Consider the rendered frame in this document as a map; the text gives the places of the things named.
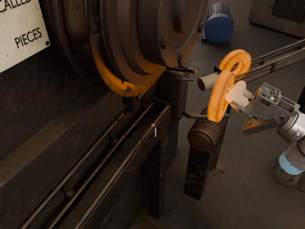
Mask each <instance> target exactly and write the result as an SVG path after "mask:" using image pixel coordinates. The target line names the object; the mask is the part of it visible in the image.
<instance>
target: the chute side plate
mask: <svg viewBox="0 0 305 229"><path fill-rule="evenodd" d="M170 113H171V108H169V109H168V110H167V112H166V113H165V114H164V116H163V117H162V118H161V119H160V120H159V122H158V123H157V124H156V125H155V127H154V128H153V129H152V131H151V132H150V133H149V135H148V136H147V137H146V138H145V140H144V141H143V143H141V145H140V146H139V148H138V149H137V151H136V152H135V153H134V154H133V156H132V157H131V159H130V160H129V161H128V163H127V164H126V165H125V167H124V168H123V170H122V171H121V172H120V174H119V175H118V176H117V178H116V179H115V180H114V182H113V183H112V185H111V186H110V187H109V189H108V190H107V192H106V193H105V194H104V196H103V197H102V199H101V200H100V201H99V203H98V204H97V206H96V207H95V208H94V210H93V211H92V212H91V214H90V215H89V216H88V218H87V219H86V220H85V222H84V223H83V225H82V226H81V227H80V229H98V227H99V226H100V224H101V223H102V222H103V220H104V219H105V217H106V216H107V214H108V213H109V211H110V210H111V208H112V207H113V205H114V204H115V202H116V201H117V200H118V198H119V196H120V195H121V193H122V192H123V191H124V189H125V188H126V186H127V185H128V183H129V182H130V180H131V179H132V177H133V176H134V175H135V173H136V172H137V170H138V169H139V167H140V166H141V164H142V163H143V161H144V160H145V158H146V157H147V156H148V154H149V153H150V152H151V150H152V149H153V148H154V146H155V145H156V143H157V142H158V141H159V139H160V138H161V131H162V129H163V128H164V127H165V125H166V124H167V123H168V126H169V125H170ZM155 128H156V136H155Z"/></svg>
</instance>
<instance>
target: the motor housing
mask: <svg viewBox="0 0 305 229"><path fill-rule="evenodd" d="M207 109H208V106H207V107H205V108H204V109H203V110H202V112H201V113H200V114H201V115H207ZM227 121H228V118H224V119H221V121H220V122H215V121H211V120H209V119H196V121H195V123H194V124H193V126H192V127H191V129H190V130H189V132H188V136H187V140H188V142H189V144H190V149H189V156H188V163H187V172H186V178H185V185H184V192H183V193H185V194H187V195H189V196H191V197H193V198H195V199H197V200H200V199H201V197H202V195H203V193H204V191H205V187H206V184H207V178H208V174H209V170H210V166H211V162H212V157H213V153H214V149H215V146H216V144H217V142H218V140H219V138H220V136H221V134H222V132H223V130H224V128H225V126H226V124H227Z"/></svg>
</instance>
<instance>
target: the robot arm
mask: <svg viewBox="0 0 305 229"><path fill-rule="evenodd" d="M267 86H268V87H270V88H272V89H274V90H275V91H273V90H271V89H270V88H268V87H267ZM225 99H226V100H227V101H228V103H229V104H230V105H231V106H232V107H233V108H234V109H235V110H236V111H237V112H238V113H240V114H241V115H243V116H245V117H247V118H249V119H252V120H251V121H248V122H246V123H245V125H244V127H243V129H242V132H243V133H244V134H245V135H250V134H254V133H257V132H261V131H264V130H267V129H271V128H274V127H277V129H278V130H279V131H280V132H283V134H285V135H287V136H288V137H290V138H292V139H294V140H295V141H296V142H295V143H294V144H293V145H292V146H291V147H290V148H289V149H288V150H286V151H284V152H283V154H282V155H281V156H280V157H279V163H280V166H281V167H282V169H283V170H284V171H285V172H287V173H289V174H292V175H297V174H299V173H301V172H304V171H305V114H303V113H302V112H300V111H299V108H300V105H299V104H297V103H295V102H293V101H291V100H289V99H288V98H286V97H284V96H282V95H281V91H279V90H278V89H276V88H274V87H272V86H270V85H268V84H266V83H264V84H263V85H262V86H261V87H260V88H259V89H258V90H257V92H256V93H255V96H253V95H252V93H251V92H250V91H247V90H246V83H245V82H244V81H242V80H241V81H238V82H237V83H236V84H235V85H234V86H233V87H231V88H228V90H227V93H226V96H225ZM247 105H248V106H247Z"/></svg>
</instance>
